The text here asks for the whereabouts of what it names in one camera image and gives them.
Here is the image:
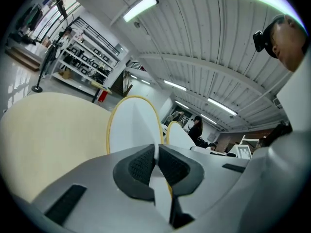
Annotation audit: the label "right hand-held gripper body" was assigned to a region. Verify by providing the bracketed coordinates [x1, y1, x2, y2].
[228, 145, 253, 160]

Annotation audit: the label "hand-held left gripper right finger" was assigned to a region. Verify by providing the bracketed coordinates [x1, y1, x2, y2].
[157, 144, 248, 229]

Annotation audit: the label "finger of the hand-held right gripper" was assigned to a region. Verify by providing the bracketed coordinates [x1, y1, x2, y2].
[190, 146, 212, 154]

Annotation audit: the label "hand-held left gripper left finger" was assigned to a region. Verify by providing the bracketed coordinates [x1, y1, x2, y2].
[33, 143, 169, 233]

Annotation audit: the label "white slipper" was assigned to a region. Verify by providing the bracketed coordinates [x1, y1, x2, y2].
[106, 95, 173, 224]
[166, 120, 196, 150]

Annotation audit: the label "round wooden table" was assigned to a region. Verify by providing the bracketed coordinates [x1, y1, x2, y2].
[0, 92, 115, 203]

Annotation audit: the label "dark staircase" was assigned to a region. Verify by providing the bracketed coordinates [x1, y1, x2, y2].
[113, 60, 146, 98]

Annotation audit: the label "small square wooden table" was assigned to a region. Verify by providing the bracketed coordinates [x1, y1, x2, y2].
[91, 79, 113, 104]

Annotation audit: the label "white shelving unit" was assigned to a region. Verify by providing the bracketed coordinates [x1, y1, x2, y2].
[51, 28, 122, 97]

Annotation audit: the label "person's head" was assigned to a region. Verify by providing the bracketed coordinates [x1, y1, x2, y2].
[263, 15, 311, 73]

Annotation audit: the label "black coat rack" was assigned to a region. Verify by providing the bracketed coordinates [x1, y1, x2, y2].
[31, 15, 76, 93]

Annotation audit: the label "row of grey equipment cases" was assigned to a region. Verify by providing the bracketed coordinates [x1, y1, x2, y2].
[65, 46, 111, 77]

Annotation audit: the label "wooden steps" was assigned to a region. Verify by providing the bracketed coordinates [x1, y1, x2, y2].
[4, 46, 42, 72]

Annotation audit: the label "glass entrance door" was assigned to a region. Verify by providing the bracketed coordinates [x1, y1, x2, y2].
[36, 0, 81, 43]

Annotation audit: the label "clothes rack with garments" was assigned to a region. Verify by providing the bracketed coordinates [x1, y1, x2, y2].
[14, 3, 43, 33]

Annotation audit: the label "black head camera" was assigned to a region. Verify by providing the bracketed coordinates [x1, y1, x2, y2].
[252, 30, 271, 53]

